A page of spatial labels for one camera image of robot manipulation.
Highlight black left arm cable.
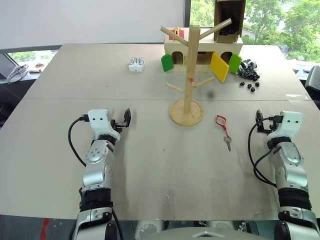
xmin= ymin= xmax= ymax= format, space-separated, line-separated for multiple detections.
xmin=68 ymin=115 xmax=89 ymax=167

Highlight white battery case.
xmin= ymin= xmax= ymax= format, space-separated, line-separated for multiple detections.
xmin=127 ymin=56 xmax=147 ymax=73

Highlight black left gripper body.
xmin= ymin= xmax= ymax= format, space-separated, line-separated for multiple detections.
xmin=107 ymin=119 xmax=129 ymax=135

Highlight grey robot torso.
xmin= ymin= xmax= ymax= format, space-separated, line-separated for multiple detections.
xmin=134 ymin=219 xmax=254 ymax=240

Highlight grey cable bundle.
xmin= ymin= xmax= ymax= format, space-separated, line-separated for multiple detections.
xmin=6 ymin=64 xmax=30 ymax=85

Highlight silver key with red strap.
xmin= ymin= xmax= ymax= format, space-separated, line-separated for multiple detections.
xmin=215 ymin=114 xmax=233 ymax=152

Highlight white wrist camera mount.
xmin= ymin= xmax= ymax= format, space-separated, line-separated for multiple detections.
xmin=265 ymin=110 xmax=305 ymax=141
xmin=87 ymin=108 xmax=123 ymax=141

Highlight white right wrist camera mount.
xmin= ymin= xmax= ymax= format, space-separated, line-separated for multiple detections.
xmin=265 ymin=110 xmax=305 ymax=141

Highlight pile of black small parts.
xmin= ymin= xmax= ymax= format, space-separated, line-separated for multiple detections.
xmin=235 ymin=58 xmax=261 ymax=81

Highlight brown cardboard box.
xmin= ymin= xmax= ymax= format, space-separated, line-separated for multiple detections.
xmin=212 ymin=0 xmax=247 ymax=44

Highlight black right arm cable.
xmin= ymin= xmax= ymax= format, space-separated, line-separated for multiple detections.
xmin=247 ymin=119 xmax=279 ymax=187

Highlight yellow square wooden door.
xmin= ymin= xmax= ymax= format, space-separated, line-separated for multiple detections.
xmin=209 ymin=52 xmax=230 ymax=84

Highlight wooden peg tree stand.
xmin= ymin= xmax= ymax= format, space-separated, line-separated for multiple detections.
xmin=160 ymin=18 xmax=233 ymax=128

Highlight wooden toy house box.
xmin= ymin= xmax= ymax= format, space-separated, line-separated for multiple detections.
xmin=163 ymin=27 xmax=244 ymax=74

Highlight black parts inside cardboard box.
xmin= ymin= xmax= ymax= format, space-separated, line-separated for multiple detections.
xmin=219 ymin=16 xmax=240 ymax=36

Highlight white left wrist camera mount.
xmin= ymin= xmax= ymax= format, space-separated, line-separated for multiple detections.
xmin=87 ymin=108 xmax=123 ymax=141

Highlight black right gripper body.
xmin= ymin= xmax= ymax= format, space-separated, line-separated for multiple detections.
xmin=257 ymin=115 xmax=283 ymax=134

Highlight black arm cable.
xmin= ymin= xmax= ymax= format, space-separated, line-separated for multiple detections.
xmin=247 ymin=119 xmax=279 ymax=187
xmin=68 ymin=115 xmax=89 ymax=167

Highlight green arched wooden door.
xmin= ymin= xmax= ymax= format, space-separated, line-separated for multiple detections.
xmin=160 ymin=54 xmax=175 ymax=73
xmin=228 ymin=54 xmax=242 ymax=74

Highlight black office chair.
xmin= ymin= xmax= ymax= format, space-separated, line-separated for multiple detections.
xmin=305 ymin=65 xmax=320 ymax=112

